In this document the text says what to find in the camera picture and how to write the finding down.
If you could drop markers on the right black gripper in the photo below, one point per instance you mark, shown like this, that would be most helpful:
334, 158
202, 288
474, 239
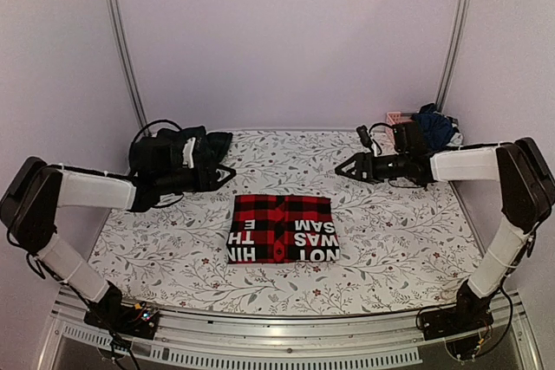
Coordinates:
361, 161

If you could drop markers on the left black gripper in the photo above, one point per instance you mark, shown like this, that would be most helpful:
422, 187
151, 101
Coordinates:
212, 176

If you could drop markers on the red black plaid shirt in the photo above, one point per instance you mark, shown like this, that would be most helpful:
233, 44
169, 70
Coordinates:
282, 229

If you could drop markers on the dark green plaid skirt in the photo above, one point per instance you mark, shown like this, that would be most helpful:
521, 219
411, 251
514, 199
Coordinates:
163, 151

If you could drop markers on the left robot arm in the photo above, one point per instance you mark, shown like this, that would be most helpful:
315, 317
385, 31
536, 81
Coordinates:
35, 210

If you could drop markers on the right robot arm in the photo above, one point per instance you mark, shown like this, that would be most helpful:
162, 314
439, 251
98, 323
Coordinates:
517, 169

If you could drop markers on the pink plastic basket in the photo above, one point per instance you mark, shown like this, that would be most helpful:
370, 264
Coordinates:
393, 118

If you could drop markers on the floral patterned table mat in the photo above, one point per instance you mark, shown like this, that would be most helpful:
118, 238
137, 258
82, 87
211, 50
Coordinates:
400, 247

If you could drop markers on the dark blue garment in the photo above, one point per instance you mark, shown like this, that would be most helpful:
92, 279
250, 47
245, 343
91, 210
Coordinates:
440, 132

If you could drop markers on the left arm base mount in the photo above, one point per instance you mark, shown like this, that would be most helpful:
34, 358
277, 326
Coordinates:
139, 320

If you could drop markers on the front aluminium rail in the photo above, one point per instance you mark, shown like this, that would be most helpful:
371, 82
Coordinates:
194, 339

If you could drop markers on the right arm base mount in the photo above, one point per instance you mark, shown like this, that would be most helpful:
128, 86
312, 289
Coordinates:
470, 319

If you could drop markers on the right aluminium frame post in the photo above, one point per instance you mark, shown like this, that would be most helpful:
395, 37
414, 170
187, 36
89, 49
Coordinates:
460, 18

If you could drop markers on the aluminium frame post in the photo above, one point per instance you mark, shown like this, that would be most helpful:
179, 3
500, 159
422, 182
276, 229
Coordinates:
460, 18
115, 17

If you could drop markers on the left aluminium frame post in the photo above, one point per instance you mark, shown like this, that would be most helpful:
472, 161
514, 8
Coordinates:
115, 17

